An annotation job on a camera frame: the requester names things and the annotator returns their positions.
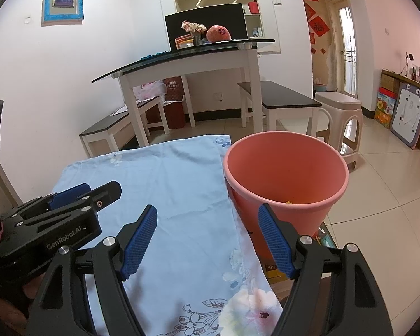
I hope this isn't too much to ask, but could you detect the dark red tall box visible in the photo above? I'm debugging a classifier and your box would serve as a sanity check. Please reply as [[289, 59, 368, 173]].
[[162, 77, 187, 130]]

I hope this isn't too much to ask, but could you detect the person's left hand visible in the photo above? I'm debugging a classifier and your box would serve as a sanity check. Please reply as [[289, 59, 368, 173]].
[[0, 276, 43, 336]]

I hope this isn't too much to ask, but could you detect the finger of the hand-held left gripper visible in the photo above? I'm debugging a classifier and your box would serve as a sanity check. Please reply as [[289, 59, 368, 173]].
[[69, 181, 122, 213], [50, 183, 92, 211]]

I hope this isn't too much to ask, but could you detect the white balcony door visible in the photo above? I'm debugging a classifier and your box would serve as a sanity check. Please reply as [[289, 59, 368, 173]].
[[327, 0, 358, 97]]

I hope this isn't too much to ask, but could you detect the light blue floral cloth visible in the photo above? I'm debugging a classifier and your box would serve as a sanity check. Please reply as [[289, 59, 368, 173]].
[[51, 134, 285, 336]]

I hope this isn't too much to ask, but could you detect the grey framed drawing board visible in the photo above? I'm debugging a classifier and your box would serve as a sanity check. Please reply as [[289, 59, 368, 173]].
[[391, 81, 420, 147]]

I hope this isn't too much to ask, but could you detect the dark top white bench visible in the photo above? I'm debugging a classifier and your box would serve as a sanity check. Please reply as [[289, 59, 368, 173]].
[[237, 80, 323, 136], [79, 94, 171, 158]]

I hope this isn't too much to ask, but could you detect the red white packet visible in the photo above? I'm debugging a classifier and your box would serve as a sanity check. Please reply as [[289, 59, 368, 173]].
[[175, 35, 197, 50]]

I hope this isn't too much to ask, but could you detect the large red round fruit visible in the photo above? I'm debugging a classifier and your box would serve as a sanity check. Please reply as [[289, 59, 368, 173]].
[[206, 25, 231, 43]]

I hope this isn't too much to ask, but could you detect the stack of cardboard boxes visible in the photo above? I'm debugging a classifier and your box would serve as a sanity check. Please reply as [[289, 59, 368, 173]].
[[374, 70, 402, 129]]

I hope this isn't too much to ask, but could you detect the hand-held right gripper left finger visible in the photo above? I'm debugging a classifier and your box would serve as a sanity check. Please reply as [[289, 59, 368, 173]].
[[26, 205, 158, 336]]

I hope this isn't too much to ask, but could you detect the glass top white table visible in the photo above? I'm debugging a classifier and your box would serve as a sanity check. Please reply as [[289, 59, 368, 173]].
[[92, 38, 277, 148]]

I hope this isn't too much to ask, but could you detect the dried flower bouquet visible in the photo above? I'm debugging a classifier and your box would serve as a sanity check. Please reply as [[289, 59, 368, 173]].
[[181, 21, 208, 38]]

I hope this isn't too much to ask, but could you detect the pink white plastic bag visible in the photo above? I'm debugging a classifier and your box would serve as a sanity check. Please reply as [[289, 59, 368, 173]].
[[133, 81, 167, 101]]

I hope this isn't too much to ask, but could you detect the red square wall decoration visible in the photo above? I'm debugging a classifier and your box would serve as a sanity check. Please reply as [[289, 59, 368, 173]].
[[308, 16, 329, 36]]

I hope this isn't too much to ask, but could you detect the black monitor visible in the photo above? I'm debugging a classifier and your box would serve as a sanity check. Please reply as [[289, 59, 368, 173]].
[[164, 3, 249, 52]]

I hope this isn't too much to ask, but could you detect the pink plastic bucket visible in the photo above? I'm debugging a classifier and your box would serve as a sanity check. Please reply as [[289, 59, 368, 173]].
[[223, 131, 350, 267]]

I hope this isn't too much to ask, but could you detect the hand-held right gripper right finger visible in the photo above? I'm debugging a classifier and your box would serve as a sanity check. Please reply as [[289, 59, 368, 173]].
[[258, 203, 394, 336]]

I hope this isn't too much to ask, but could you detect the beige plastic stool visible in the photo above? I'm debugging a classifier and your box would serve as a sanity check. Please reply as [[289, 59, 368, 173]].
[[313, 92, 364, 172]]

